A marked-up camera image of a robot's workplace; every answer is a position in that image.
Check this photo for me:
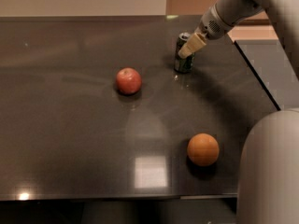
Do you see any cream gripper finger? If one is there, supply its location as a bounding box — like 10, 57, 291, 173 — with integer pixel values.
178, 33, 206, 59

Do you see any green soda can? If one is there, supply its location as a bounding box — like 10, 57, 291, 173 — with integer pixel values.
174, 32, 194, 74

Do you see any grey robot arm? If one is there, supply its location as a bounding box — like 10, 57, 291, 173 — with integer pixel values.
178, 0, 299, 224

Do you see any red apple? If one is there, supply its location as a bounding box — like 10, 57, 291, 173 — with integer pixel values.
116, 67, 142, 95

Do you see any grey side table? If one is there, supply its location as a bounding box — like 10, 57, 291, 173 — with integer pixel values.
235, 40, 299, 110

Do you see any orange fruit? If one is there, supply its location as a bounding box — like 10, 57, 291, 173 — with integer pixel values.
187, 133, 220, 167

